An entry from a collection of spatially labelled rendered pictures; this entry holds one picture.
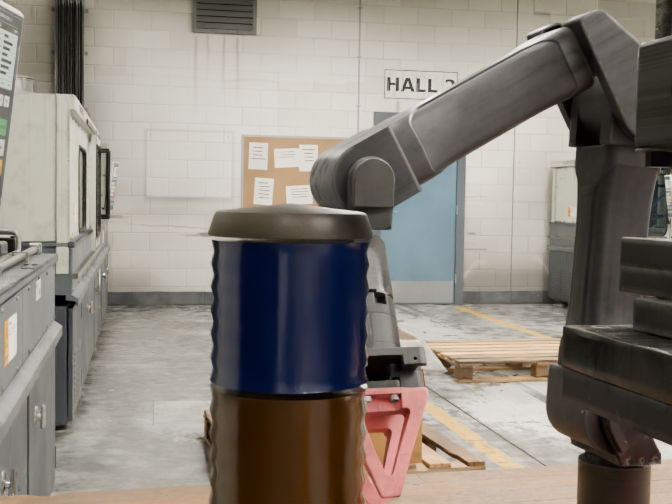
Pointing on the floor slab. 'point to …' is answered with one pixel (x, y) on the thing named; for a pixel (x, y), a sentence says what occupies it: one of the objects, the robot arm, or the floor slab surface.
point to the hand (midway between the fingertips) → (383, 491)
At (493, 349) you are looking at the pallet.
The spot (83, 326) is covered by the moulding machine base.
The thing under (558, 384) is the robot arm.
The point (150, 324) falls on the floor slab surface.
